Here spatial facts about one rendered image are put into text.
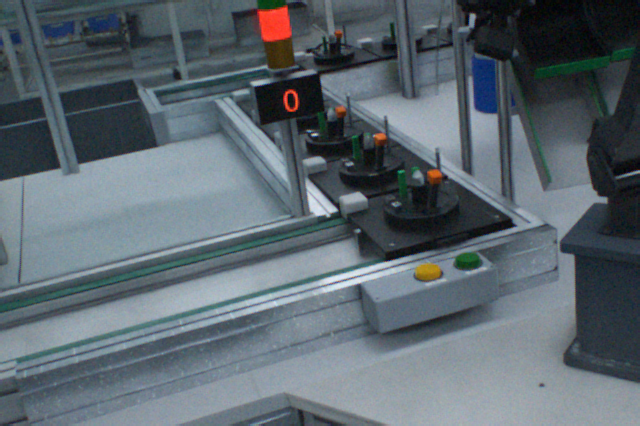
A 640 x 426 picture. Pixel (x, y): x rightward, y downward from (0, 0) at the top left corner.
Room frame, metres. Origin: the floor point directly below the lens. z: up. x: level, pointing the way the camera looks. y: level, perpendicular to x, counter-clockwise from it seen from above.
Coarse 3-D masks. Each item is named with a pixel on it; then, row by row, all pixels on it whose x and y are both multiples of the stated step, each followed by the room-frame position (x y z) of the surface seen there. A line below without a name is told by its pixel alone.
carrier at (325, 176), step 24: (384, 120) 1.69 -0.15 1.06; (312, 168) 1.70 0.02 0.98; (336, 168) 1.70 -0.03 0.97; (360, 168) 1.63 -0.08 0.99; (384, 168) 1.59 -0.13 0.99; (408, 168) 1.64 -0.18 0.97; (432, 168) 1.62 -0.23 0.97; (336, 192) 1.56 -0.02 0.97; (360, 192) 1.54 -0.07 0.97; (384, 192) 1.53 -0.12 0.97
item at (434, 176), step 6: (426, 174) 1.35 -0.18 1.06; (432, 174) 1.33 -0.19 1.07; (438, 174) 1.33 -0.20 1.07; (432, 180) 1.32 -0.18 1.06; (438, 180) 1.32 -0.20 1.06; (432, 186) 1.33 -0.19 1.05; (438, 186) 1.33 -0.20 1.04; (432, 192) 1.34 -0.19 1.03; (432, 198) 1.34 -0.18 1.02; (432, 204) 1.35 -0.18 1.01
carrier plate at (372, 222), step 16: (464, 192) 1.47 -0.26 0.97; (368, 208) 1.46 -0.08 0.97; (464, 208) 1.39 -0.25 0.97; (480, 208) 1.38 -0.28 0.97; (496, 208) 1.37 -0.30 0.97; (352, 224) 1.42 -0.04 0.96; (368, 224) 1.38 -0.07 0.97; (384, 224) 1.37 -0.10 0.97; (448, 224) 1.33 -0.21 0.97; (464, 224) 1.32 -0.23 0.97; (480, 224) 1.31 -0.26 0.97; (496, 224) 1.31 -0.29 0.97; (512, 224) 1.32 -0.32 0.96; (368, 240) 1.34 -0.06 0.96; (384, 240) 1.31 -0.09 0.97; (400, 240) 1.30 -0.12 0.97; (416, 240) 1.29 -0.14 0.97; (432, 240) 1.28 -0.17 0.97; (384, 256) 1.26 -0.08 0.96; (400, 256) 1.27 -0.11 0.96
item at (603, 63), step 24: (552, 0) 1.59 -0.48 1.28; (576, 0) 1.52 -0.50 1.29; (528, 24) 1.53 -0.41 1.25; (552, 24) 1.52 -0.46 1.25; (576, 24) 1.52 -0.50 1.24; (528, 48) 1.47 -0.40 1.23; (552, 48) 1.46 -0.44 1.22; (576, 48) 1.46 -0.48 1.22; (600, 48) 1.42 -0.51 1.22; (552, 72) 1.39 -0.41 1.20; (576, 72) 1.40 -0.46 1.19
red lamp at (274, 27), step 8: (280, 8) 1.46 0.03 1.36; (264, 16) 1.45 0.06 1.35; (272, 16) 1.45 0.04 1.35; (280, 16) 1.45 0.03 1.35; (288, 16) 1.47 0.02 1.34; (264, 24) 1.45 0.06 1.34; (272, 24) 1.45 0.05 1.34; (280, 24) 1.45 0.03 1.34; (288, 24) 1.46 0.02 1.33; (264, 32) 1.46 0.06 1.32; (272, 32) 1.45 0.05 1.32; (280, 32) 1.45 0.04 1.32; (288, 32) 1.46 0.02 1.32; (264, 40) 1.46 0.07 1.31; (272, 40) 1.45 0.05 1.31
